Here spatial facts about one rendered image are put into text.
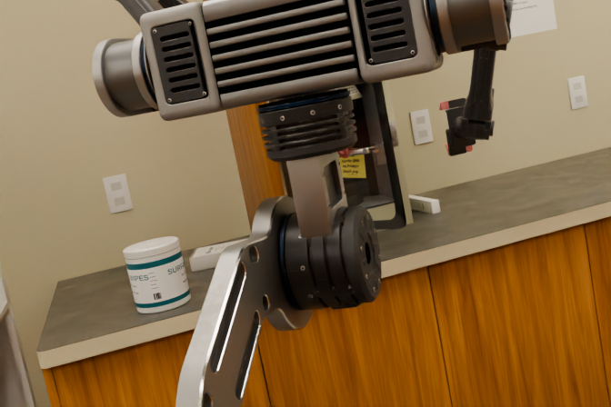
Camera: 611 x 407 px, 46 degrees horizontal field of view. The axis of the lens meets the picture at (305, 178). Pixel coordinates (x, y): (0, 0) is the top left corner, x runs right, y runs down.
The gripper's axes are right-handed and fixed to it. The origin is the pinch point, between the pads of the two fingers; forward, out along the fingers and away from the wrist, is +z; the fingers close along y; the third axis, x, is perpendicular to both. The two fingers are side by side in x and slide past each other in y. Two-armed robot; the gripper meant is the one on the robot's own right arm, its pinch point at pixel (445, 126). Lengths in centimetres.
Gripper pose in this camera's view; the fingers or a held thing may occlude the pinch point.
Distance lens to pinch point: 196.9
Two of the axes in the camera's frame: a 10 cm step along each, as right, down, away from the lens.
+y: -1.9, -9.7, -1.4
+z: -2.6, -0.9, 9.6
